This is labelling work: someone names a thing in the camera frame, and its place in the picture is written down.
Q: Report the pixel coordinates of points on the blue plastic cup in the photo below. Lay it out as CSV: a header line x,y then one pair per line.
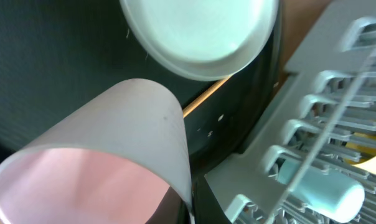
x,y
334,195

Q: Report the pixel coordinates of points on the pink plastic cup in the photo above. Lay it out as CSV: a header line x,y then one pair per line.
x,y
120,158

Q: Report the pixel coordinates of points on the yellow bowl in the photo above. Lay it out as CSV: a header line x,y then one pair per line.
x,y
368,154

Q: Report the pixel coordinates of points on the wooden chopstick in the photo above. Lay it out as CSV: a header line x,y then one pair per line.
x,y
202,97

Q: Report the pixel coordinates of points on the grey dishwasher rack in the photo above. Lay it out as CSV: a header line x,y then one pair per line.
x,y
329,96

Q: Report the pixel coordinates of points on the round black serving tray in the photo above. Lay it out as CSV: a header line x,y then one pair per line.
x,y
55,56

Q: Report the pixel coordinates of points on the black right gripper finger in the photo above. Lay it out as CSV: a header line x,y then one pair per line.
x,y
206,207

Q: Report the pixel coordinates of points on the light grey plate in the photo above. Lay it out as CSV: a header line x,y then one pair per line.
x,y
203,40

